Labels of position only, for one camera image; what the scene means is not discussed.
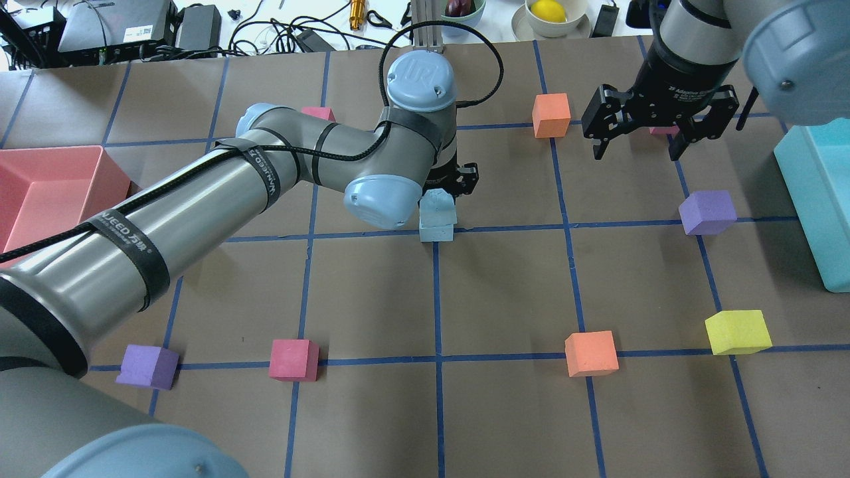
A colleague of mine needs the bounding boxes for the pink foam block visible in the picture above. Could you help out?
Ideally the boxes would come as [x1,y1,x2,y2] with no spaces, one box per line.
[301,106,336,122]
[647,126,680,136]
[268,339,321,383]

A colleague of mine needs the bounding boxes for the beige bowl with lemon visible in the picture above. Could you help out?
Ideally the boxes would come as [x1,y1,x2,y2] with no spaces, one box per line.
[519,1,591,39]

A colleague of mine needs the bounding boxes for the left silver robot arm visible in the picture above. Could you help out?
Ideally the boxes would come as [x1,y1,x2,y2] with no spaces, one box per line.
[1,50,467,477]

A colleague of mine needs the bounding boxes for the pink foam block right far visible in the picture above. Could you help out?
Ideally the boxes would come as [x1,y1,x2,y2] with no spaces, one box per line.
[647,126,680,136]

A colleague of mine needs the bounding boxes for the orange foam block far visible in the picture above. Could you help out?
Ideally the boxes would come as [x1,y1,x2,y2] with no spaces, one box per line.
[532,92,572,139]

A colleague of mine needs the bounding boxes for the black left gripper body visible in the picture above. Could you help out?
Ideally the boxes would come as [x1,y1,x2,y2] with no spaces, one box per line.
[425,145,479,200]

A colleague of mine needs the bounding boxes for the purple foam block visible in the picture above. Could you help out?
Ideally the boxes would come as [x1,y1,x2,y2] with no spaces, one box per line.
[678,190,738,236]
[116,344,180,390]

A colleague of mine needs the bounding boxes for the purple foam block right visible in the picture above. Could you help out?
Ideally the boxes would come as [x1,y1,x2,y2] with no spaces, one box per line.
[678,190,738,236]

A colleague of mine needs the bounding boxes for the teal plastic tray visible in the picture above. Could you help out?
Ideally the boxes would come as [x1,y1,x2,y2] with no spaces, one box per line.
[774,118,849,293]

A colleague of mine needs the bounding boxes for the light blue foam block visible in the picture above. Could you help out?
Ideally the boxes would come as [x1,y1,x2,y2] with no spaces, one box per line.
[419,188,458,229]
[419,224,454,242]

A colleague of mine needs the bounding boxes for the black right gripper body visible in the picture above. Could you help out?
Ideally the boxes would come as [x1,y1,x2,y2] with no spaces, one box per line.
[582,46,740,139]

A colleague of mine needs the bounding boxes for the yellow foam block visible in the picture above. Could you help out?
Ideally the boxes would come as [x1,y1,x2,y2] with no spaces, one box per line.
[704,309,774,356]

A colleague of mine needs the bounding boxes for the black power adapter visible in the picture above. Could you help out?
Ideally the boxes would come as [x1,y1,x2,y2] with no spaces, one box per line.
[174,4,221,51]

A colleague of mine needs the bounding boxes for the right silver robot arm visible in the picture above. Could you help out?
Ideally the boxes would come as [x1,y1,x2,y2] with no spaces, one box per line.
[582,1,849,161]

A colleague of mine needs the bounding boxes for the orange foam block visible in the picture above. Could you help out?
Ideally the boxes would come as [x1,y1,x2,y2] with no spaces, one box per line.
[532,92,572,139]
[564,331,620,378]

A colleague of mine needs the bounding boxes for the pink foam block far left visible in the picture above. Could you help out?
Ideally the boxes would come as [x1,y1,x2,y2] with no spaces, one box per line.
[301,106,336,122]

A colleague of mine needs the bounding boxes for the pink foam block near left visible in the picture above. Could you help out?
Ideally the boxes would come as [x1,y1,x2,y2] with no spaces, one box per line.
[268,339,321,383]

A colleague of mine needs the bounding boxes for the aluminium frame post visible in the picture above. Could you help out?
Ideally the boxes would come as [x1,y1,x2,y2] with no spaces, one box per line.
[410,0,444,54]

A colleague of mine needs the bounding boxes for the green bowl with fruit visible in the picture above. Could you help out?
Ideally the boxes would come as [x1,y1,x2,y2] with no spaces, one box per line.
[440,1,486,40]

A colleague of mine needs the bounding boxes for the purple foam block left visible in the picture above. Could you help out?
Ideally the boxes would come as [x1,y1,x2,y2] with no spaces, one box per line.
[116,344,180,390]

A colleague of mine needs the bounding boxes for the scissors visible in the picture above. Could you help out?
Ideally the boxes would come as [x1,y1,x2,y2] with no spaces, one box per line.
[365,9,394,30]

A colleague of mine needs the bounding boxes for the orange foam block near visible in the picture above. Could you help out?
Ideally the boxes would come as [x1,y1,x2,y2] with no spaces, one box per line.
[564,331,620,378]

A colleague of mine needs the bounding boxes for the black computer box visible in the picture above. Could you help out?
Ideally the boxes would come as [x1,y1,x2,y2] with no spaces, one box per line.
[58,1,178,57]

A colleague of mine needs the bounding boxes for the pink plastic tray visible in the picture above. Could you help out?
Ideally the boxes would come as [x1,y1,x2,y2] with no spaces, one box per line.
[1,145,131,253]

